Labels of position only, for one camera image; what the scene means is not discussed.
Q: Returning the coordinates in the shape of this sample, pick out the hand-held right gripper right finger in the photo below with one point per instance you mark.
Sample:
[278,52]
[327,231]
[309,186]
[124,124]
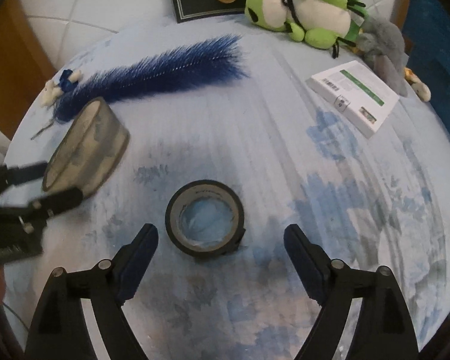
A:
[303,258]

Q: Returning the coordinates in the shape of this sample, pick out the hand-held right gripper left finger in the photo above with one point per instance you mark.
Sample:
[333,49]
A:
[138,258]

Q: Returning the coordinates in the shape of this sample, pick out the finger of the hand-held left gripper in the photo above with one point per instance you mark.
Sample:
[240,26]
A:
[18,175]
[60,198]

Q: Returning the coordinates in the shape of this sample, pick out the black tape roll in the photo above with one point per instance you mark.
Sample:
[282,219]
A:
[206,191]

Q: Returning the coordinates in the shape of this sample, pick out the blue plastic crate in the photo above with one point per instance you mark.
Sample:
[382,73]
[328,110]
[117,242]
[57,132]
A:
[435,37]

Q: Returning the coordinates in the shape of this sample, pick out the flat white box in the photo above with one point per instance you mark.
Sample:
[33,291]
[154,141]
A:
[360,97]

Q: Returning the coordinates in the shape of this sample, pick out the blue feather duster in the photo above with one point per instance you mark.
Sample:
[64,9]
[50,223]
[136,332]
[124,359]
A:
[172,63]

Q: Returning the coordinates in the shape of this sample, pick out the small orange white plush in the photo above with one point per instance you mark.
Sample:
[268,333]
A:
[420,88]

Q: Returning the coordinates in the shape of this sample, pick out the grey plush toy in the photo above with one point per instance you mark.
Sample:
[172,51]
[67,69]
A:
[388,37]

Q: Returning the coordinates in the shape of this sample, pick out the green frog plush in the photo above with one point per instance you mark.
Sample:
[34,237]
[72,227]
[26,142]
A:
[322,11]

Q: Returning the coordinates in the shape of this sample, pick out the brown wooden wall column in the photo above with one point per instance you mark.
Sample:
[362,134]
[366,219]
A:
[11,63]

